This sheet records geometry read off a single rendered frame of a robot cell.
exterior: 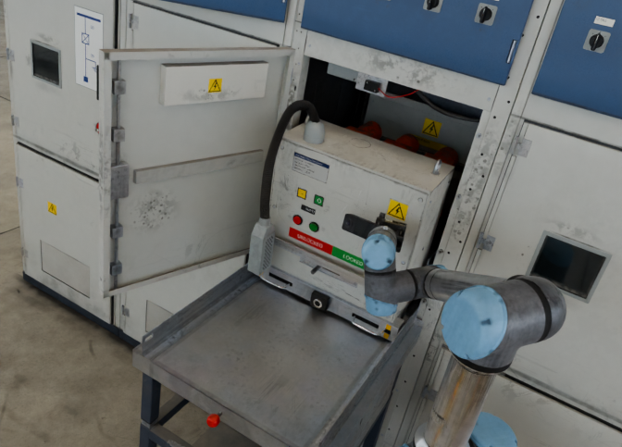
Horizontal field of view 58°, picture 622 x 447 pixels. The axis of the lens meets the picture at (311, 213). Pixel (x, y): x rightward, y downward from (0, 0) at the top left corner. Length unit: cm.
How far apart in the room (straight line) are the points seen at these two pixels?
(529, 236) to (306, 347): 72
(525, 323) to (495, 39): 82
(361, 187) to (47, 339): 186
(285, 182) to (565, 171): 79
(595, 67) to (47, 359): 244
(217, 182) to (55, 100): 102
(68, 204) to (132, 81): 131
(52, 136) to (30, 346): 97
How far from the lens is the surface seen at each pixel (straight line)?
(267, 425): 152
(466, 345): 101
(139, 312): 274
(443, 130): 234
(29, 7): 267
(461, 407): 114
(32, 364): 289
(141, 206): 176
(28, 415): 268
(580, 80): 158
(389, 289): 133
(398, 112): 239
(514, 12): 158
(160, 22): 215
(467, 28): 161
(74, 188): 273
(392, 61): 171
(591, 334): 181
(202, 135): 176
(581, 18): 156
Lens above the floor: 196
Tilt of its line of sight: 27 degrees down
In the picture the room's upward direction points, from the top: 11 degrees clockwise
